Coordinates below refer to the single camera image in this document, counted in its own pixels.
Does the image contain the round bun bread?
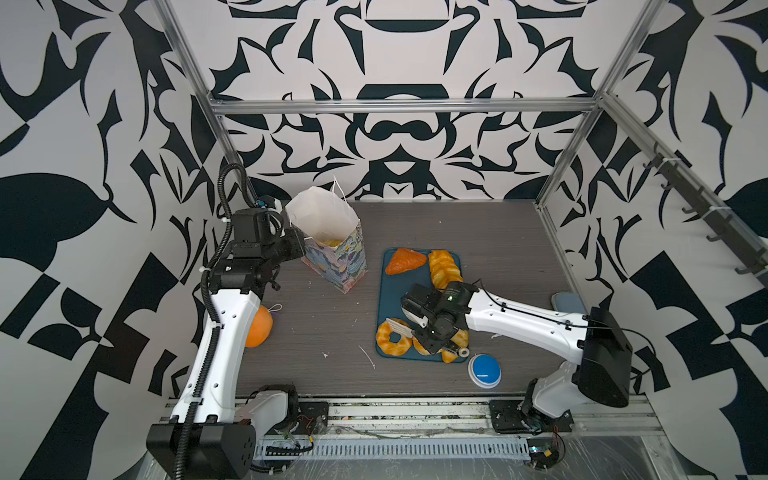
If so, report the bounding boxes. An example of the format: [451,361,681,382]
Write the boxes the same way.
[412,337,431,356]

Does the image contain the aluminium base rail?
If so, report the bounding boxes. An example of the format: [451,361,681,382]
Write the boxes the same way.
[255,396,665,462]

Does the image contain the metal tongs white tips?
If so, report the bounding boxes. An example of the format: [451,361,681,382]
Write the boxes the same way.
[386,318,470,358]

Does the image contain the orange triangular bread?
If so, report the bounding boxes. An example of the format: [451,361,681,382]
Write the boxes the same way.
[385,248,427,276]

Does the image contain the donut bread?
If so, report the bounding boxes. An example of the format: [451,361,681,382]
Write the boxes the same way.
[376,320,412,357]

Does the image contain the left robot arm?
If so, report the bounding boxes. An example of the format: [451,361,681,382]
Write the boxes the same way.
[146,164,306,479]

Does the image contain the light blue push button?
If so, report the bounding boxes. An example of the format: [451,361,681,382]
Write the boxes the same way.
[551,292,587,315]

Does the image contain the long braided bread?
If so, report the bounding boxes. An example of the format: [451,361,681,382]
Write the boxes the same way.
[428,250,463,290]

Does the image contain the teal tray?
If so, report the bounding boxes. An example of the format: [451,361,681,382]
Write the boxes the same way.
[375,247,465,364]

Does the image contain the orange fake fruit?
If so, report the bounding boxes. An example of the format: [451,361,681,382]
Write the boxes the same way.
[245,306,274,348]

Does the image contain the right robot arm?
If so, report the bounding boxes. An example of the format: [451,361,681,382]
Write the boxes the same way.
[401,282,633,434]

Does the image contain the croissant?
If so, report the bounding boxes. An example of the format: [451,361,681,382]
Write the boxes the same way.
[441,330,469,363]

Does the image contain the floral paper bag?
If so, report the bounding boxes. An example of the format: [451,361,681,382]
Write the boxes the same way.
[286,181,367,294]

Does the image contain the wall hook rack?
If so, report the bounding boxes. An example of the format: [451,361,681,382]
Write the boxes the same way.
[644,141,767,289]

